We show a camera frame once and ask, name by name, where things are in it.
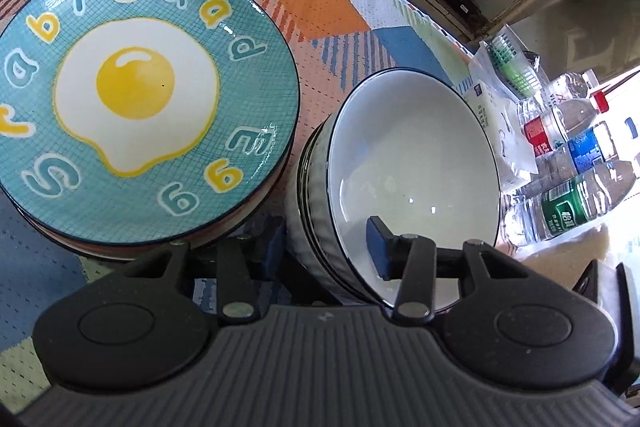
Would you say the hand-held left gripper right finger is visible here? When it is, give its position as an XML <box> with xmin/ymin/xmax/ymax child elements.
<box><xmin>366</xmin><ymin>216</ymin><xmax>532</xmax><ymax>323</ymax></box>

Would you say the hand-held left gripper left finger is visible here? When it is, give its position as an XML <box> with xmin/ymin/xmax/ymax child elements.
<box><xmin>122</xmin><ymin>217</ymin><xmax>287</xmax><ymax>327</ymax></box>

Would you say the white ribbed bowl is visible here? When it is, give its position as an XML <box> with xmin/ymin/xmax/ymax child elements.
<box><xmin>284</xmin><ymin>127</ymin><xmax>383</xmax><ymax>305</ymax></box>
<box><xmin>297</xmin><ymin>68</ymin><xmax>502</xmax><ymax>314</ymax></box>

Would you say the white printed plate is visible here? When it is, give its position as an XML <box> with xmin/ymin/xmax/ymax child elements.
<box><xmin>10</xmin><ymin>142</ymin><xmax>297</xmax><ymax>262</ymax></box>

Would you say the teal fried egg plate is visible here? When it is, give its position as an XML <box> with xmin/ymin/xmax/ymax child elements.
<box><xmin>0</xmin><ymin>0</ymin><xmax>302</xmax><ymax>249</ymax></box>

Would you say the green label water bottle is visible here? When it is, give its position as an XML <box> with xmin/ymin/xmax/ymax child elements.
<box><xmin>504</xmin><ymin>161</ymin><xmax>640</xmax><ymax>244</ymax></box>

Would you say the white printed packet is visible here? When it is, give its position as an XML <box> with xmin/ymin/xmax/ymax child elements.
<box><xmin>467</xmin><ymin>41</ymin><xmax>540</xmax><ymax>196</ymax></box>

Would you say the blue label water bottle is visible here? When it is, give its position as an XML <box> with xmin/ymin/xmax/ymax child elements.
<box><xmin>537</xmin><ymin>119</ymin><xmax>640</xmax><ymax>178</ymax></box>

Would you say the red label water bottle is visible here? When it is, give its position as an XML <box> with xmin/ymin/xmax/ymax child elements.
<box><xmin>520</xmin><ymin>91</ymin><xmax>612</xmax><ymax>158</ymax></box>

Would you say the clear unlabelled water bottle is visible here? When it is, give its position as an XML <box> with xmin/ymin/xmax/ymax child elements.
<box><xmin>542</xmin><ymin>71</ymin><xmax>599</xmax><ymax>102</ymax></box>

